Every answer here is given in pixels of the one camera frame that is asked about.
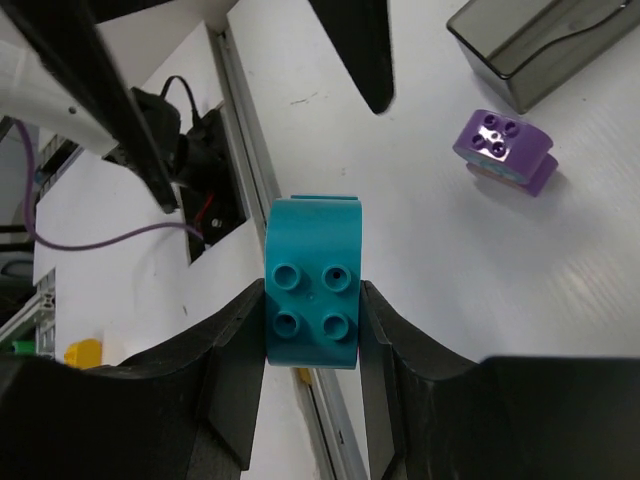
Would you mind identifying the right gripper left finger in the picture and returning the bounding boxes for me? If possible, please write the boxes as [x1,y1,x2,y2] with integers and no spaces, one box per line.
[1,280,265,479]

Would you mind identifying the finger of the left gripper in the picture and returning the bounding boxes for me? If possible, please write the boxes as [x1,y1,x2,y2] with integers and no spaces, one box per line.
[1,1,177,213]
[310,0,395,114]

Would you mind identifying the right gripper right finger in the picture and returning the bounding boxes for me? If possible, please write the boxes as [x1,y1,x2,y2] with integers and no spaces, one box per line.
[359,281,639,479]

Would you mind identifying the teal arch lego brick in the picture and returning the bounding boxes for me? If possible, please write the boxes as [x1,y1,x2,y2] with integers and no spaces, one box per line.
[264,195,363,369]

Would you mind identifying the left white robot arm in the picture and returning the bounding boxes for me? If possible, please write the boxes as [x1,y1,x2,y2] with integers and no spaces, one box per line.
[1,1,395,213]

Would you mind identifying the smoky grey plastic container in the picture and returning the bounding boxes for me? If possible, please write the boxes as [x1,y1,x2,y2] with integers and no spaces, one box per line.
[446,0,639,114]

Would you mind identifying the purple arch lego brick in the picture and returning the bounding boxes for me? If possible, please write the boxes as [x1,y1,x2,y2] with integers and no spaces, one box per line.
[453,109,558,197]

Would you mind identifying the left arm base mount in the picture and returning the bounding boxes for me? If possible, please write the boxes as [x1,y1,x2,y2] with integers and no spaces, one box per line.
[132,75,246,261]

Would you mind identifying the aluminium front rail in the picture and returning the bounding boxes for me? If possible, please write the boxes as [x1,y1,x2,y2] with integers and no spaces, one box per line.
[217,30,367,479]

